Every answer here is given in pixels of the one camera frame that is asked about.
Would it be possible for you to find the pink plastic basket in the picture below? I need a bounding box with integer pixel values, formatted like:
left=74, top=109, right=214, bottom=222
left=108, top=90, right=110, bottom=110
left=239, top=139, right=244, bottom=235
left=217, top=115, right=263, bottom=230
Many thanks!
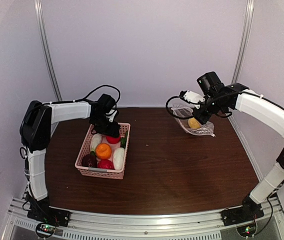
left=75, top=123, right=131, bottom=180

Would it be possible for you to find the green vegetable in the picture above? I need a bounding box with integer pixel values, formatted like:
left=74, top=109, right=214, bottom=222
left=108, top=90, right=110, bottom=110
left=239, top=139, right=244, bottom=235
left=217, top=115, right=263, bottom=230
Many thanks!
left=120, top=131, right=128, bottom=148

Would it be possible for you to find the circuit board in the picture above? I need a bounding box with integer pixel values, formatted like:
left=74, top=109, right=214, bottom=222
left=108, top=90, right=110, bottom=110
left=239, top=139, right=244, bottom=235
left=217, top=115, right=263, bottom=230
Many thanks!
left=35, top=222, right=56, bottom=238
left=236, top=223, right=257, bottom=238

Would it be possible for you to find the right rear aluminium post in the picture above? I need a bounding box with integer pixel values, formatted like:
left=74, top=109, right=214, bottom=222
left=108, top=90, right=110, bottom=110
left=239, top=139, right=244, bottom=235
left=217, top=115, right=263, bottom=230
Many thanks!
left=231, top=0, right=254, bottom=84

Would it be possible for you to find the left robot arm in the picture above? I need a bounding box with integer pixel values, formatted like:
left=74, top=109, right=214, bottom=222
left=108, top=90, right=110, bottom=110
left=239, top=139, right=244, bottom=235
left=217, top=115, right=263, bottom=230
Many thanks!
left=20, top=93, right=120, bottom=222

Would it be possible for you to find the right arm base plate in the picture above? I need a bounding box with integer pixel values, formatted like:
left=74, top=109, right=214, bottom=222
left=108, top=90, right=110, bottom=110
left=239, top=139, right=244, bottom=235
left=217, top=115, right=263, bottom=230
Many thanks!
left=220, top=206, right=264, bottom=227

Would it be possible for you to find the left circuit board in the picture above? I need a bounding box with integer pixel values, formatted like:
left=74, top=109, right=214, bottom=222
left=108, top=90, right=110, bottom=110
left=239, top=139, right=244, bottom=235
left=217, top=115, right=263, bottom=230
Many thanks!
left=35, top=222, right=56, bottom=238

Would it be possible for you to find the white radish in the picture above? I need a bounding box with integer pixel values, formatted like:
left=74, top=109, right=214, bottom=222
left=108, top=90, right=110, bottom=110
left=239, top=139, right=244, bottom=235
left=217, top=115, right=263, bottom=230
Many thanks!
left=113, top=147, right=125, bottom=170
left=90, top=133, right=103, bottom=152

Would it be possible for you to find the red apple front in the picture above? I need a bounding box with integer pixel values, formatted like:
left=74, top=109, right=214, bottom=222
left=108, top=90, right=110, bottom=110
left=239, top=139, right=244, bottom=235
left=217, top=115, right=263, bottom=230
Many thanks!
left=97, top=159, right=115, bottom=170

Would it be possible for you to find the red apple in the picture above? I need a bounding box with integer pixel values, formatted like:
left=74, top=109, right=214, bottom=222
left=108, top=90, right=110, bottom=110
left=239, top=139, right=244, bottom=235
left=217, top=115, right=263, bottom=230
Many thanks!
left=97, top=159, right=115, bottom=170
left=106, top=135, right=121, bottom=144

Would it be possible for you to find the right circuit board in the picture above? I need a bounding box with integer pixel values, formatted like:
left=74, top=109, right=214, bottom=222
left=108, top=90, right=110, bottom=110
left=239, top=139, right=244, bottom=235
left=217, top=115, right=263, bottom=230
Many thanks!
left=236, top=223, right=257, bottom=238

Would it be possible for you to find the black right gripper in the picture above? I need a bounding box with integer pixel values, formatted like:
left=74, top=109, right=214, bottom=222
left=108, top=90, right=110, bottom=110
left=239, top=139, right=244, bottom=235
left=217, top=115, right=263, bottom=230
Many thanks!
left=192, top=94, right=226, bottom=125

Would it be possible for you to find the right side aluminium rail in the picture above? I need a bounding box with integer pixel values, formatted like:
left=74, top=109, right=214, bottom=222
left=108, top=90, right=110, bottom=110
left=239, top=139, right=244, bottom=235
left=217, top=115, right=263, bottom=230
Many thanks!
left=228, top=116, right=264, bottom=181

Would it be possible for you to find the aluminium post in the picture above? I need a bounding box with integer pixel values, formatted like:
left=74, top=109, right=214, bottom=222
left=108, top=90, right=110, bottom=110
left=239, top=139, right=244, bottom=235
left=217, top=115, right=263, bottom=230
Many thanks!
left=34, top=0, right=62, bottom=101
left=231, top=0, right=254, bottom=84

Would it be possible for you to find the yellow peach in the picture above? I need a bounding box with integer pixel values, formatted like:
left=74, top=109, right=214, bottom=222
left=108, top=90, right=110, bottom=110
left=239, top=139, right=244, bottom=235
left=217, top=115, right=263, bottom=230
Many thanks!
left=187, top=117, right=201, bottom=130

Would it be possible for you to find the right black cable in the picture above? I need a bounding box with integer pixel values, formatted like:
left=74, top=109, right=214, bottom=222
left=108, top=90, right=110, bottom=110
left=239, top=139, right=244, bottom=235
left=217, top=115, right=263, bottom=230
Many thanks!
left=165, top=94, right=195, bottom=120

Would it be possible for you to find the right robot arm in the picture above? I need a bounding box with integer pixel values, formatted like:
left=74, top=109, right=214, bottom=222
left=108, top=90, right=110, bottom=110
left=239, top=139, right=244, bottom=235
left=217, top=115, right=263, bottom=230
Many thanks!
left=193, top=71, right=284, bottom=221

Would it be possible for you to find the orange tangerine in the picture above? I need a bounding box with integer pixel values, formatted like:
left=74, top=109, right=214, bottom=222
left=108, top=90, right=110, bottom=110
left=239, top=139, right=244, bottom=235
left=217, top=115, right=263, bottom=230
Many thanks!
left=95, top=143, right=112, bottom=160

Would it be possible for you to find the left black cable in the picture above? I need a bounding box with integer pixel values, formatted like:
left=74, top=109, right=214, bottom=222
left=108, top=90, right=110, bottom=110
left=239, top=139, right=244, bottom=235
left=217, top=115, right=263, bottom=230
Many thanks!
left=81, top=84, right=121, bottom=111

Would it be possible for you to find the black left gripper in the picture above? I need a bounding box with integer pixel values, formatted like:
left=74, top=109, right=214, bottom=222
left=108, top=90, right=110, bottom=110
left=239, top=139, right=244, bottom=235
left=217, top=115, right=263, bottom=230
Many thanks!
left=92, top=114, right=120, bottom=138

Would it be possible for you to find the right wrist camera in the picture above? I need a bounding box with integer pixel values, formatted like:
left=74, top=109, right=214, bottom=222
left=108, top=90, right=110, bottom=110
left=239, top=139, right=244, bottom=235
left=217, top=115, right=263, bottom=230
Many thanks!
left=179, top=90, right=205, bottom=109

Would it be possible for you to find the front aluminium frame rail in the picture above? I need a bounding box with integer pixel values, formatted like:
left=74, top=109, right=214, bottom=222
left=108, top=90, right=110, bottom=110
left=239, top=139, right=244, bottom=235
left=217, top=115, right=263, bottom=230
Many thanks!
left=3, top=196, right=284, bottom=240

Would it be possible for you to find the clear zip top bag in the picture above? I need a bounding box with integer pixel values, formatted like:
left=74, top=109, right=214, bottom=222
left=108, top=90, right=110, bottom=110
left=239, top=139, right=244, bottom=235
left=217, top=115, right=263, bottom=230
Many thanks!
left=170, top=103, right=215, bottom=137

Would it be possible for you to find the left rear aluminium post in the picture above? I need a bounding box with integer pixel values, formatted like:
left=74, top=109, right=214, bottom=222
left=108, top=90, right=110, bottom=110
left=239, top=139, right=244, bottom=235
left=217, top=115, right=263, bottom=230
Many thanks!
left=34, top=0, right=62, bottom=101

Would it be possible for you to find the black cable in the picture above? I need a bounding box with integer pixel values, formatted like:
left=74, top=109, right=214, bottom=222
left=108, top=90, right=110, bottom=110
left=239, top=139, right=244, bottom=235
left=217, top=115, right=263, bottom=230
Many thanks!
left=81, top=84, right=121, bottom=111
left=165, top=94, right=195, bottom=120

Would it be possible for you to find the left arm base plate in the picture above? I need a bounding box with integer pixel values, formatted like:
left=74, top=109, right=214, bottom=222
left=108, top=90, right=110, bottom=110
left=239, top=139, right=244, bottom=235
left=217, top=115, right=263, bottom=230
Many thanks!
left=27, top=208, right=71, bottom=227

